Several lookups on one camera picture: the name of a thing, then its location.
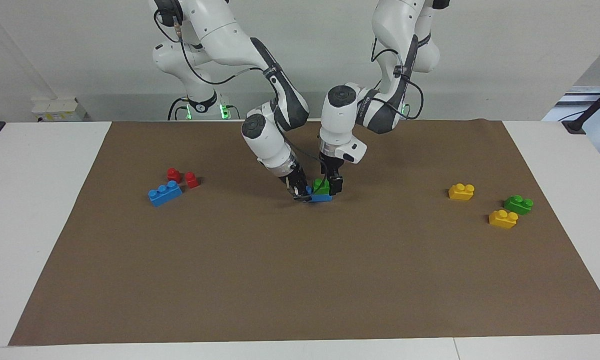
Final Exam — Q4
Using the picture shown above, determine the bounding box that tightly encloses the blue three-stud block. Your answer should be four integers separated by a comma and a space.
148, 180, 183, 207
306, 186, 333, 203

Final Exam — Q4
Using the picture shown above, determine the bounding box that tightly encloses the yellow two-stud block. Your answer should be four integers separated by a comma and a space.
448, 183, 476, 202
488, 209, 519, 230

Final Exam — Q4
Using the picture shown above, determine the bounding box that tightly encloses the brown paper mat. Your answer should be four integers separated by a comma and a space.
8, 119, 600, 347

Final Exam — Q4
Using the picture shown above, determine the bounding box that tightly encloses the black slanted stand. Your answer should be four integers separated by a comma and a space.
561, 79, 600, 135

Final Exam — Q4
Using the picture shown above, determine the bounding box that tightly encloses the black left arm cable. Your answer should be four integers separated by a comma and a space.
371, 37, 425, 121

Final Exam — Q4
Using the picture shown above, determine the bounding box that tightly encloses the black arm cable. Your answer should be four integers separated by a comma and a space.
371, 37, 425, 121
153, 7, 281, 109

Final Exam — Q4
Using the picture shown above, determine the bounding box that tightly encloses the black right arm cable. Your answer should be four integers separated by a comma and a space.
153, 7, 281, 109

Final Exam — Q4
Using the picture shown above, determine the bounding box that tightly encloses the black base cable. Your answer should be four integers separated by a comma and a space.
168, 97, 188, 121

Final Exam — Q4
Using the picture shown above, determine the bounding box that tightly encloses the white wall socket box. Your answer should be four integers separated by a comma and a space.
32, 97, 89, 123

